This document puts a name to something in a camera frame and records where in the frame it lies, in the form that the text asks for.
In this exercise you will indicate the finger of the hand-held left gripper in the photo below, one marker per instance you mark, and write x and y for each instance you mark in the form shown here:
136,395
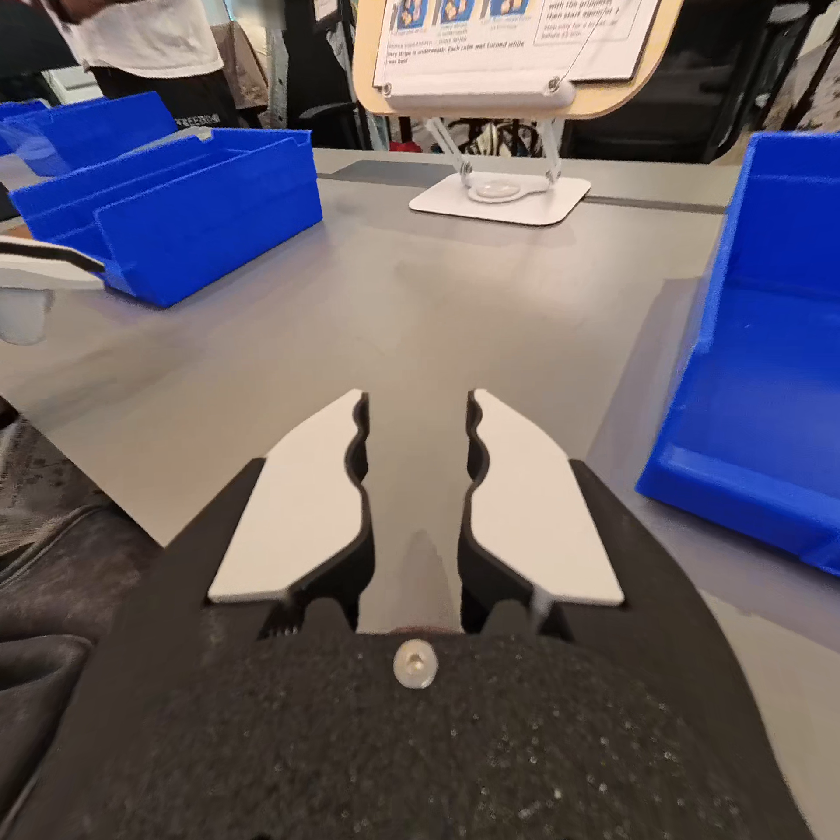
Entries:
33,279
39,250

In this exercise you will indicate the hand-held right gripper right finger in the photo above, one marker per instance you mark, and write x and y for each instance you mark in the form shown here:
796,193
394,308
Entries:
544,525

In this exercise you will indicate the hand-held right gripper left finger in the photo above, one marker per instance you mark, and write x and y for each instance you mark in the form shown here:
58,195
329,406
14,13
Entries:
289,525

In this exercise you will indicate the blue plastic bin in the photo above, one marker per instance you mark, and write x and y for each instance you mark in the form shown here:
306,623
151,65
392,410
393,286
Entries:
210,243
774,394
98,124

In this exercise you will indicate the grey desk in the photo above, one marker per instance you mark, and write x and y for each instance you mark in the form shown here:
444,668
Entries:
394,295

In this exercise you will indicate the silver metal plate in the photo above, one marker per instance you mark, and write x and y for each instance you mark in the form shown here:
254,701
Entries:
170,141

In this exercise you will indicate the grey hooded sweatshirt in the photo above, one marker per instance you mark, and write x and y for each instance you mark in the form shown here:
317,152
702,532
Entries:
52,623

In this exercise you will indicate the tan jacket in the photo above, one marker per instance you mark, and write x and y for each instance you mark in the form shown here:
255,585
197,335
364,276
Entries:
246,65

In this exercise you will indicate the white document stand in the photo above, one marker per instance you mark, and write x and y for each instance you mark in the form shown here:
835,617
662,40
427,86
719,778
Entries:
499,203

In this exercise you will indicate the printed instruction sheet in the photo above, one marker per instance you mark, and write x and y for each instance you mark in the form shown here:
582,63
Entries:
472,65

